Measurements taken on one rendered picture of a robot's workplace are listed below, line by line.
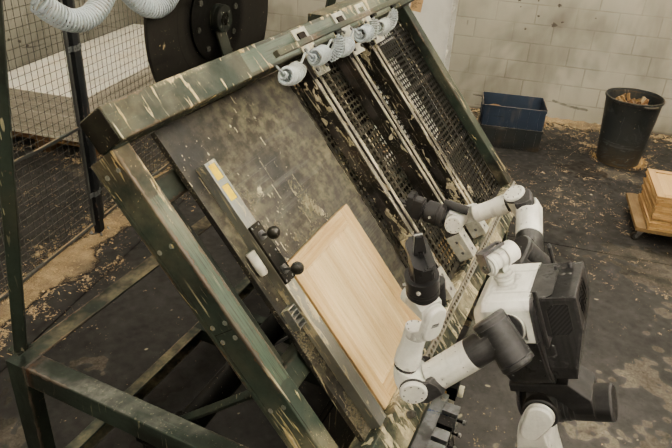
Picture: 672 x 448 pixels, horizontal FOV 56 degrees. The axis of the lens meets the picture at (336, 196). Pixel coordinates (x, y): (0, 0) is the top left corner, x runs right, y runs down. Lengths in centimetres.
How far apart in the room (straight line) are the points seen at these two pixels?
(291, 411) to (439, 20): 444
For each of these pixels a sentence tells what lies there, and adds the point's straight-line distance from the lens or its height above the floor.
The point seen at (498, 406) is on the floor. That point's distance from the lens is 349.
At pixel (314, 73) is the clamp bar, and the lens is 236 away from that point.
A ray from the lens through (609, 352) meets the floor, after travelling 405.
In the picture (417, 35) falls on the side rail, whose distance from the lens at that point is 343.
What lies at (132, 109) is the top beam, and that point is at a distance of 168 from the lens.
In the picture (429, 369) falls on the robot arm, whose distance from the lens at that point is 183.
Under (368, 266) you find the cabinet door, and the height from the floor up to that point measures 116.
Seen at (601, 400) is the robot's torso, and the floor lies 106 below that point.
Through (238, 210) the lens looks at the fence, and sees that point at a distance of 184.
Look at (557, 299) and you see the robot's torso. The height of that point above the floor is 140.
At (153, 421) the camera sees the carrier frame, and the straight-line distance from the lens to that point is 224.
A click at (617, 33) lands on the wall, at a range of 721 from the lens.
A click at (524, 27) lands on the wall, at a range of 714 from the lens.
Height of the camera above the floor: 242
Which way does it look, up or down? 28 degrees down
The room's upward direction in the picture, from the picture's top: 3 degrees clockwise
